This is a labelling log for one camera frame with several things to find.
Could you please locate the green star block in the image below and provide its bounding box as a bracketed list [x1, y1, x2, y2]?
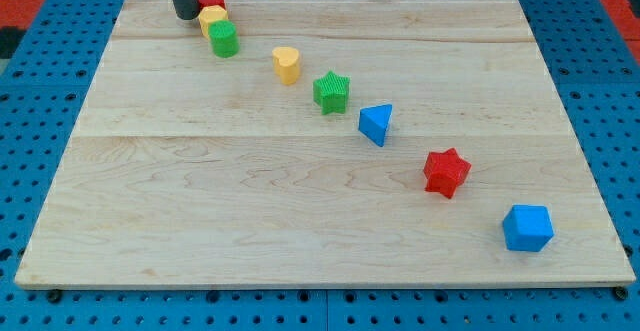
[313, 71, 350, 115]

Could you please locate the red star block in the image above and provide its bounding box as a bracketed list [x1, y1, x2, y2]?
[423, 148, 472, 199]

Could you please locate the blue cube block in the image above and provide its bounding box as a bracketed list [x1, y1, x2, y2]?
[502, 204, 555, 252]

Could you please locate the light wooden board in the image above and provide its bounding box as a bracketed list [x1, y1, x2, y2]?
[15, 0, 635, 290]

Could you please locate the blue triangle block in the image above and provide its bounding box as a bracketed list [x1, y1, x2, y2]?
[358, 104, 393, 147]

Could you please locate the yellow heart block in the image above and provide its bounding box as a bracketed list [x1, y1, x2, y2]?
[272, 46, 301, 85]

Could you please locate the green cylinder block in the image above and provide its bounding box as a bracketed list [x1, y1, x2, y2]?
[208, 20, 240, 58]

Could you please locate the yellow hexagon block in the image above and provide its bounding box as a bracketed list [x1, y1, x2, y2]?
[198, 5, 228, 40]

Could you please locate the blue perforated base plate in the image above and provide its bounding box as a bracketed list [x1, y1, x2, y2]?
[1, 0, 639, 330]

